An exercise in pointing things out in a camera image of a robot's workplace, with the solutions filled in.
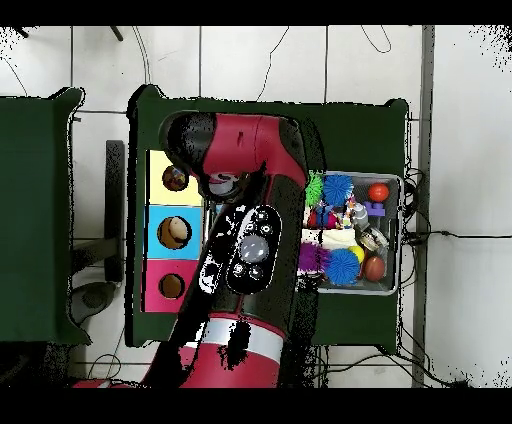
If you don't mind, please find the colourful dotted cloth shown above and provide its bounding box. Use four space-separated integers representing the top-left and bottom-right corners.
161 164 190 192

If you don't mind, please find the purple spiky toy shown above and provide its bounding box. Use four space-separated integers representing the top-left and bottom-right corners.
297 241 332 276

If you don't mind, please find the dark green table cloth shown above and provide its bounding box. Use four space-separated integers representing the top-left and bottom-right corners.
125 84 410 355

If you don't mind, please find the cream muslin cloth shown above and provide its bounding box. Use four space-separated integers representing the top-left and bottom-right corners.
309 227 358 250

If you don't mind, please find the black upright panel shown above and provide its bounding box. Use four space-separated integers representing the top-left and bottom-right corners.
104 139 126 283

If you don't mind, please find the wooden box with three holes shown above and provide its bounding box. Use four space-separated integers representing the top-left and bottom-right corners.
141 150 206 314

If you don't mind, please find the blue spiky ball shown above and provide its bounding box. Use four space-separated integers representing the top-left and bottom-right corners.
321 173 355 208
324 248 362 287

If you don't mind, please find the dark green side-table cloth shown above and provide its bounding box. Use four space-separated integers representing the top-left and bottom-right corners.
0 87 93 346

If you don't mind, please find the green spiky ball white nub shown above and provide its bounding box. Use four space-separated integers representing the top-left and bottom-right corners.
305 171 324 208

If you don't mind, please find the shallow mesh bin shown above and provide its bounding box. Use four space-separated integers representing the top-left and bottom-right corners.
295 169 403 296

